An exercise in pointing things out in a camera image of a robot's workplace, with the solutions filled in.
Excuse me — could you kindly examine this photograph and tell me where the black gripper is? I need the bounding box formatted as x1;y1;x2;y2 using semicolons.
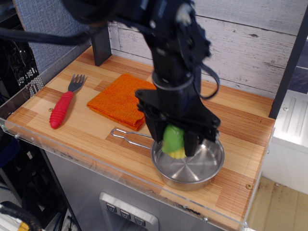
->
135;85;220;157

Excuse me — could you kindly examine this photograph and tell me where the red handled toy fork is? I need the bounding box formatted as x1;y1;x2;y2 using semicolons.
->
49;74;86;129

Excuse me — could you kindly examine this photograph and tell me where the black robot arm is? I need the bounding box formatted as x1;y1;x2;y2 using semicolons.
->
63;0;220;156

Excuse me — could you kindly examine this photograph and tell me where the orange folded cloth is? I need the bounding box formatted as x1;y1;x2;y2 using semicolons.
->
87;73;156;131

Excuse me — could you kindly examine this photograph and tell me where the black sleeved cable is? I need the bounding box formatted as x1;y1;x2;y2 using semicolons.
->
0;205;43;231

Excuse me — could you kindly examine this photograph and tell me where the dark grey right post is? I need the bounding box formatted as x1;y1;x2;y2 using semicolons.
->
269;10;308;119

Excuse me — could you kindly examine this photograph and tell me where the dark grey post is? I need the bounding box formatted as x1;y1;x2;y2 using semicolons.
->
91;26;112;66
269;10;308;119

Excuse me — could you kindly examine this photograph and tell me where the stainless steel pot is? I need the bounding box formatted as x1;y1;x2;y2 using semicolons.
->
111;128;225;191

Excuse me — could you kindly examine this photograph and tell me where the white toy sink unit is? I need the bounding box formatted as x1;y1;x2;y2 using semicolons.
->
262;90;308;194

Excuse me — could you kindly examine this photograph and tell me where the green and yellow toy corn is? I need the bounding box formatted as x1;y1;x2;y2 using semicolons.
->
162;125;186;159

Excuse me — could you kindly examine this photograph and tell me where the dark grey left post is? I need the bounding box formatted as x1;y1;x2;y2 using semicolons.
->
91;26;112;66

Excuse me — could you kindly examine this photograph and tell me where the silver button panel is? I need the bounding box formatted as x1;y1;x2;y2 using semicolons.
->
99;192;159;231

